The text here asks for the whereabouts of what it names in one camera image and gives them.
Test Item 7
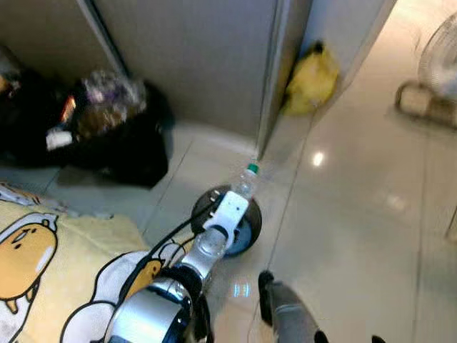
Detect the round black floor base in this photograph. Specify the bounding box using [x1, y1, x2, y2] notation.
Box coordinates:
[191, 185, 263, 257]

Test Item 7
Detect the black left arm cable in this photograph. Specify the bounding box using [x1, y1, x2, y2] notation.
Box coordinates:
[116, 202, 218, 304]

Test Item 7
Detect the black bag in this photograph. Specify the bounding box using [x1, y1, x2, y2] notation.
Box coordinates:
[0, 66, 176, 189]

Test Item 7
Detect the yellow plastic bag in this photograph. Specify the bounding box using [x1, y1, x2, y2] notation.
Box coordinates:
[283, 42, 341, 117]

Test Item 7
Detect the small white packet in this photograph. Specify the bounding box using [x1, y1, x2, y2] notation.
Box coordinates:
[46, 128, 74, 151]

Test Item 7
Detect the clear bag of rubbish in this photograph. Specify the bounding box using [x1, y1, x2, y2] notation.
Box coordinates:
[71, 69, 148, 141]

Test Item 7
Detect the clear green-capped plastic bottle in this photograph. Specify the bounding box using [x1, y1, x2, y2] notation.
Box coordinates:
[232, 163, 262, 202]

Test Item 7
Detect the yellow cartoon print blanket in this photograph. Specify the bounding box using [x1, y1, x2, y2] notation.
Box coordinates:
[0, 182, 195, 343]

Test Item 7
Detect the grey wardrobe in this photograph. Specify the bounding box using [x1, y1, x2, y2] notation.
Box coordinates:
[0, 0, 398, 159]

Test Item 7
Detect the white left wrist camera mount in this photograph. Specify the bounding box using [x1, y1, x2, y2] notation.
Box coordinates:
[204, 189, 250, 231]

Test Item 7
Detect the beige standing fan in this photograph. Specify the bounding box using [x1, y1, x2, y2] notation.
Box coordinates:
[396, 13, 457, 130]

